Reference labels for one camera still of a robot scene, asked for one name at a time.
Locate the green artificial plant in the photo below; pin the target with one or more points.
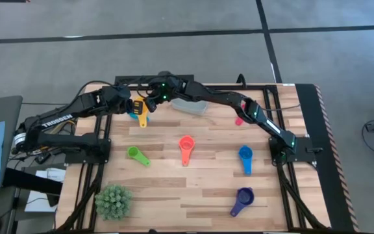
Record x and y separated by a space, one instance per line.
114 203

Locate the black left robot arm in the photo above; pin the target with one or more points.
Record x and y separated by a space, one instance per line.
57 120

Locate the green measuring cup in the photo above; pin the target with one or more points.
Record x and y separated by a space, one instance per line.
133 152

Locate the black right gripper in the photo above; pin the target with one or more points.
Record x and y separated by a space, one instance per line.
170 86

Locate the black aluminium table frame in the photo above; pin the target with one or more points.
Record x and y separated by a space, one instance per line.
255 86

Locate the pink measuring cup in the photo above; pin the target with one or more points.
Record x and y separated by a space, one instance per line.
239 122

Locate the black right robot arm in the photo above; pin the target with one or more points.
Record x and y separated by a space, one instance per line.
219 96

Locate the white paper sheet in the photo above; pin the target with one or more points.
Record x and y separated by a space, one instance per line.
39 203
52 175

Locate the purple measuring cup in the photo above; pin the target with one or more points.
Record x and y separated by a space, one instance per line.
237 209

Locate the black table-level camera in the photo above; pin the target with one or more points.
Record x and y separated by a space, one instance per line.
152 231

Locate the orange measuring cup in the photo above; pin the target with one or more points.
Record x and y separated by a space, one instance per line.
185 157

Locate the white plastic basket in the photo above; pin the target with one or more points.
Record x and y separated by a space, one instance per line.
190 107

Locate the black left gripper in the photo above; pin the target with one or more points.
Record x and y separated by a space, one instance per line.
119 104

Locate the grey side desk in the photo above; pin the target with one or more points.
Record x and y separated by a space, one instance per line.
10 130

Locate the blue measuring cup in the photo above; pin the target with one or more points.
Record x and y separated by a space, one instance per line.
246 162

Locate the yellow measuring cup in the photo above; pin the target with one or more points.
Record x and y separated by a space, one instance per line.
143 120

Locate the black table edge strip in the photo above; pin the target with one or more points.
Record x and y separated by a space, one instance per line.
320 146

